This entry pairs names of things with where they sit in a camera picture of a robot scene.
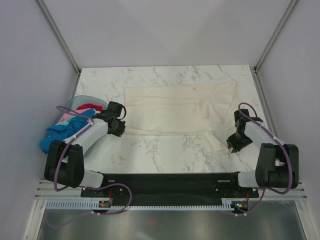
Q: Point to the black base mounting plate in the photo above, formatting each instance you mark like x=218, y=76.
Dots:
x=172, y=189

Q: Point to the cream white t-shirt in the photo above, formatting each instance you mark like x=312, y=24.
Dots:
x=204, y=110

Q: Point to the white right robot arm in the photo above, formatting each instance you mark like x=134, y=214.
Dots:
x=277, y=164

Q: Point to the aluminium corner post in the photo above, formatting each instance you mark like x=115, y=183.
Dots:
x=58, y=35
x=276, y=33

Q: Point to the red t-shirt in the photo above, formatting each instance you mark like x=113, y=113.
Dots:
x=90, y=106

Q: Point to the pink t-shirt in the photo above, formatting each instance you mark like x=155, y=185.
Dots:
x=66, y=118

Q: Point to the right aluminium corner post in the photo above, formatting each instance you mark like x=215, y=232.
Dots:
x=276, y=33

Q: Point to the white slotted cable duct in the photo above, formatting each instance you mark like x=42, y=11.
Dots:
x=72, y=204

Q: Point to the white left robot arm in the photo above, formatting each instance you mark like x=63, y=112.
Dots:
x=65, y=164

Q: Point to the clear teal-rimmed plastic basket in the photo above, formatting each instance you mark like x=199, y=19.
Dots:
x=72, y=105

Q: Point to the blue t-shirt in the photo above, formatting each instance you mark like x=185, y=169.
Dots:
x=62, y=131

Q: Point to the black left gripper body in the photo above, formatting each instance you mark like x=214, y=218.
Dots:
x=119, y=129

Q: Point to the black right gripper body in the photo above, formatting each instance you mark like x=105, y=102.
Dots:
x=238, y=141

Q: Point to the left aluminium corner post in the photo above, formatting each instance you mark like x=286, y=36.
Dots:
x=58, y=35

